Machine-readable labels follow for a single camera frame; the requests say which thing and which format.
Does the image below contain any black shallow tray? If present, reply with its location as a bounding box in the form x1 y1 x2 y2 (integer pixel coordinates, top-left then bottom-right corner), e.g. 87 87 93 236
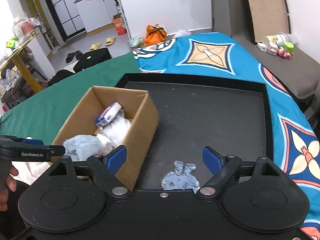
117 73 273 190

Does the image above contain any white plastic bag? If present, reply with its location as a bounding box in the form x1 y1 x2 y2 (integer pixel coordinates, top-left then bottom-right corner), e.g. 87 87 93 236
174 29 192 38

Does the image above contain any green cup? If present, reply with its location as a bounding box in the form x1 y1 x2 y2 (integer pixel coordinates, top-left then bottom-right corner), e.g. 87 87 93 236
283 42 295 54

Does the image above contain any green cloth cover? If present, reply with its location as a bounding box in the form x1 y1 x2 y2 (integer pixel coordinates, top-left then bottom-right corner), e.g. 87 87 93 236
1 52 140 144

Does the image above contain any yellow slipper right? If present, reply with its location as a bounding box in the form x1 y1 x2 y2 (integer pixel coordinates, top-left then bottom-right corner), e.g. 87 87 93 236
105 37 116 47

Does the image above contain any orange cardboard box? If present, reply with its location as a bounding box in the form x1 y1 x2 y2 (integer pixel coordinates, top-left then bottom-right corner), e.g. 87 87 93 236
112 14 126 36

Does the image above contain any white soft bundle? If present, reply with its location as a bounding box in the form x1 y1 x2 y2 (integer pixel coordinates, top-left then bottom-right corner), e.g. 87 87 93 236
95 110 131 153

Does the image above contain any blue fluffy plush toy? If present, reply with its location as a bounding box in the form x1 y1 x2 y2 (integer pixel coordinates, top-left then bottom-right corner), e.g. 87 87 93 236
62 134 116 161

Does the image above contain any white kitchen cabinet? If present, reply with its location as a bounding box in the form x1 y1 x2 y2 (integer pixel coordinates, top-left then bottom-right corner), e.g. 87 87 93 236
75 0 118 33

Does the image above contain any person left hand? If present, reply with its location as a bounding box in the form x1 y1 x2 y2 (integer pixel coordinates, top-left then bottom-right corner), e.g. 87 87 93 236
0 165 18 212

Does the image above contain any blue tissue packet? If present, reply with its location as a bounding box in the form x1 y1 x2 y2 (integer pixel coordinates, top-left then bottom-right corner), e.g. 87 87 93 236
94 102 122 128

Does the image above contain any blue patterned blanket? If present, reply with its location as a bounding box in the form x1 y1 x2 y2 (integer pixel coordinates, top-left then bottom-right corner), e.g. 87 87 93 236
133 32 319 239

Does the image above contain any yellow slipper left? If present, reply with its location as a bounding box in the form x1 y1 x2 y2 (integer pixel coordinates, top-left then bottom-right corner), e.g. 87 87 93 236
89 43 101 51

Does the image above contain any orange bag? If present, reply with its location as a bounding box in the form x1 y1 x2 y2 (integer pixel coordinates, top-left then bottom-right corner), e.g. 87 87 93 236
145 24 167 47

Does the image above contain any black slipper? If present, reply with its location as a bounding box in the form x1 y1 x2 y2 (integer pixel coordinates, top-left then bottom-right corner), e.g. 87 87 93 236
66 53 75 63
75 50 83 61

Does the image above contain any black slipper right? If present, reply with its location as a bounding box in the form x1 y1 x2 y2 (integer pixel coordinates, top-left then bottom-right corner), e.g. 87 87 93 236
75 50 83 61

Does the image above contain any yellow table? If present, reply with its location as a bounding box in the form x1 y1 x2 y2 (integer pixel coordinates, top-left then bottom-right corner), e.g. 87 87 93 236
1 31 42 93

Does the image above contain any blue bunny cloth patch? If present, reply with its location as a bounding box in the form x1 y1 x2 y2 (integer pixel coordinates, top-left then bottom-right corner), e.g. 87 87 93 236
161 160 200 193

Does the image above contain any brown cardboard box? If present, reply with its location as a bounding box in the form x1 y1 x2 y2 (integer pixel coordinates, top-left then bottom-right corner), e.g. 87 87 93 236
53 86 159 190

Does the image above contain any brown leaning board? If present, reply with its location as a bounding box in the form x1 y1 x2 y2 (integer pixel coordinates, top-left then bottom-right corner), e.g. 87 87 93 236
248 0 291 42

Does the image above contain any white container on ledge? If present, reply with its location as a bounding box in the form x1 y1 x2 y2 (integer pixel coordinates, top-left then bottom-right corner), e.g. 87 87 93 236
262 33 300 46

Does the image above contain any black slipper left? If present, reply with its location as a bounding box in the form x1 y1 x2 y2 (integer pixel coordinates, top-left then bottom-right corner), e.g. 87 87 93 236
66 53 75 63

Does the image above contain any black stool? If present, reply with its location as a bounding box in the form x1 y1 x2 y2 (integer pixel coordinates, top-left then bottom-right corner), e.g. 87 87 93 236
73 48 112 73

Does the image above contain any yellow slipper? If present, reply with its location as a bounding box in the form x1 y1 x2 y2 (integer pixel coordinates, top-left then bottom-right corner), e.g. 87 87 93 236
105 37 116 47
89 43 101 51

